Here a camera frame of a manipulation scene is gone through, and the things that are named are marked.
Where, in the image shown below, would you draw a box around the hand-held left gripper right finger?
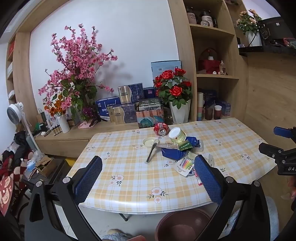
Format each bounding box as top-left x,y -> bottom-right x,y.
194,154 -> 271,241

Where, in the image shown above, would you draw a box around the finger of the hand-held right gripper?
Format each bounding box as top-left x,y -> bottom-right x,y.
258,142 -> 285,161
273,126 -> 296,139

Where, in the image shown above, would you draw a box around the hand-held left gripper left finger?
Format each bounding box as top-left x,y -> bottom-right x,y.
24,156 -> 103,241

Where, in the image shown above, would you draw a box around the blue paper box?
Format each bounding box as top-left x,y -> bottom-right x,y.
161,146 -> 188,160

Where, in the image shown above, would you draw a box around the brown plastic basin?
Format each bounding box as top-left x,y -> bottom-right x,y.
155,207 -> 218,241

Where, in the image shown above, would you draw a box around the red drink can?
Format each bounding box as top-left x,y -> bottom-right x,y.
154,123 -> 168,136

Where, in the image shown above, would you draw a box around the person's right hand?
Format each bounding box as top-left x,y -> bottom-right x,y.
281,176 -> 296,204

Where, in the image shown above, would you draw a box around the coloured marker packet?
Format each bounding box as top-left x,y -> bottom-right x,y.
174,156 -> 197,177

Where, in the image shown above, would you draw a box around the black storage bin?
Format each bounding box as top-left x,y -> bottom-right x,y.
23,159 -> 72,186

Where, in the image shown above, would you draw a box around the dark blue packet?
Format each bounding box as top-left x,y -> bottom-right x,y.
185,136 -> 204,149

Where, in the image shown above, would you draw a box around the green packet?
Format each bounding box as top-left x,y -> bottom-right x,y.
177,141 -> 193,151

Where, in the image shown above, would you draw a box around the low wooden cabinet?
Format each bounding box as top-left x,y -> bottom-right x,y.
35,120 -> 139,158

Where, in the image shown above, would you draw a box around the cardboard box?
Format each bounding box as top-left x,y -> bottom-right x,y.
35,158 -> 58,176

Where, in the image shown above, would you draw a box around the black mini tripod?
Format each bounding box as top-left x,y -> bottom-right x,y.
89,115 -> 108,127

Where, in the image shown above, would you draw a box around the small blue box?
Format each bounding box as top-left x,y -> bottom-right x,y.
221,101 -> 232,116

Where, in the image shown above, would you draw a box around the beige slipper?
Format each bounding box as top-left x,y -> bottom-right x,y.
107,228 -> 130,237

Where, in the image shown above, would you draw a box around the white ribbed vase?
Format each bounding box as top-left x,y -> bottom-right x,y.
57,114 -> 70,133

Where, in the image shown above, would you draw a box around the tall wooden shelf unit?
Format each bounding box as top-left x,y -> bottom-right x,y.
168,0 -> 249,121

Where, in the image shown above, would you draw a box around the black plastic spork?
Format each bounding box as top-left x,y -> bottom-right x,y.
146,142 -> 158,163

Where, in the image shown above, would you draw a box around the purple artificial flower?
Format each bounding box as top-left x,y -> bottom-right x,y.
81,107 -> 95,121

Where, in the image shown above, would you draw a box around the clear round plastic lid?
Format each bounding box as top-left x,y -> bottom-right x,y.
143,137 -> 159,147

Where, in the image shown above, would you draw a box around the white angular vase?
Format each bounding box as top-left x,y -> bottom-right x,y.
168,99 -> 192,124

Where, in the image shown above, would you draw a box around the white label box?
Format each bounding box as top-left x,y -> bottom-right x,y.
45,113 -> 72,126

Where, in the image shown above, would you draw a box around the stack of coloured paper cups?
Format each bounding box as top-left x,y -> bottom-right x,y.
197,92 -> 205,121

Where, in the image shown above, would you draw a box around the dark green paper bag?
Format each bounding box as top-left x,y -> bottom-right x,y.
36,111 -> 50,133

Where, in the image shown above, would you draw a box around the blue white carton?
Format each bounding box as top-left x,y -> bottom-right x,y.
95,97 -> 122,117

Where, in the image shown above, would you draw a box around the dark clothes pile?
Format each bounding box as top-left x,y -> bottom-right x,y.
14,132 -> 35,163

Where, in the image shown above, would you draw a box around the red white checked blanket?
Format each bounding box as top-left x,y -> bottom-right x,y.
0,151 -> 33,186

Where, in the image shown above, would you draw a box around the orange artificial flowers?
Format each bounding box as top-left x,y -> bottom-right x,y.
44,94 -> 70,117

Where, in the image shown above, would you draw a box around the shrink-wrapped pack teal print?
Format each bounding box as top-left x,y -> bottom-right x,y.
136,109 -> 165,128

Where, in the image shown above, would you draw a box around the red printed cushion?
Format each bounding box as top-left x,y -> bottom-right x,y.
0,177 -> 15,216

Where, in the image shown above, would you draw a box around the black green box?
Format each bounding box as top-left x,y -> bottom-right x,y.
135,98 -> 162,112

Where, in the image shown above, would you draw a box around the red rose bouquet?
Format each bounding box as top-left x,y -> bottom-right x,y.
153,68 -> 193,109

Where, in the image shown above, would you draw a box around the red basket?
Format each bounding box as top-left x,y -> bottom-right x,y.
198,47 -> 221,75

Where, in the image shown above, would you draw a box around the pink rose plant white pot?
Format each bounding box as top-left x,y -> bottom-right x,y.
236,9 -> 263,47

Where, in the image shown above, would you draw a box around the white standing fan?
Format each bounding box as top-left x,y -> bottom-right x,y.
6,102 -> 35,153

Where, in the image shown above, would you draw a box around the small navy box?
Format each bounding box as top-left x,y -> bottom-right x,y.
143,87 -> 155,100

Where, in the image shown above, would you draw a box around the pink blossom artificial flowers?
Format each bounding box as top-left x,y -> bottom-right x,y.
38,23 -> 118,121

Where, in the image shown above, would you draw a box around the light blue flat box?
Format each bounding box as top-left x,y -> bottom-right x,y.
151,60 -> 182,77

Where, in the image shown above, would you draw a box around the dark jar white label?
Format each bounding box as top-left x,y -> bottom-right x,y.
199,10 -> 218,28
186,7 -> 197,25

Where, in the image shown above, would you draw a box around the wooden wall shelf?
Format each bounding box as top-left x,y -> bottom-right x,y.
6,32 -> 31,105

